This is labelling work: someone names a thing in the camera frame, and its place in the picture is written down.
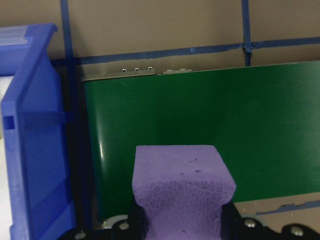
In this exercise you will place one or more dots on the purple foam block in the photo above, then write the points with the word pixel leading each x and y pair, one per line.
pixel 180 187

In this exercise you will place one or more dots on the green belt conveyor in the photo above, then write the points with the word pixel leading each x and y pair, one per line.
pixel 200 112

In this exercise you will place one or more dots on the blue plastic bin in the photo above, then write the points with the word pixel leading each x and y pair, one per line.
pixel 37 125

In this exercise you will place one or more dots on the white foam pad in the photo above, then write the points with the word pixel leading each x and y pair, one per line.
pixel 3 175

